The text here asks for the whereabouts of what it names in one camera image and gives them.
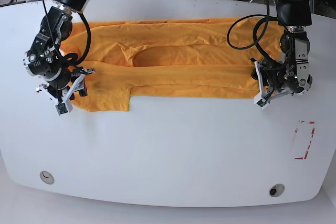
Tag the right table grommet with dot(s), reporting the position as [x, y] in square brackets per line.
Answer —
[276, 190]

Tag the left table grommet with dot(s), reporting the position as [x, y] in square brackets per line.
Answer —
[47, 177]

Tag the table grommet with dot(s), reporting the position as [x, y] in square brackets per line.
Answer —
[276, 190]
[47, 177]

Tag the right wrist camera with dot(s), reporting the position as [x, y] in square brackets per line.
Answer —
[63, 108]

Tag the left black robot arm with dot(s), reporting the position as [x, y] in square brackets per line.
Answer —
[289, 75]

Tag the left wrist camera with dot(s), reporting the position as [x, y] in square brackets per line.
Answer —
[261, 101]

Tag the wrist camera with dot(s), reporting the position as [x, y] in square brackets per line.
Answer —
[261, 101]
[63, 108]

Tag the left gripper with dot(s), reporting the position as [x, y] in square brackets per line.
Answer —
[257, 75]

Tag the orange t-shirt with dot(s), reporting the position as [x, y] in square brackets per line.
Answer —
[167, 58]

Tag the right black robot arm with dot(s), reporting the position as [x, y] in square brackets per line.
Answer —
[44, 58]

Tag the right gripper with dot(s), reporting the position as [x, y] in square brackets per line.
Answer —
[71, 85]

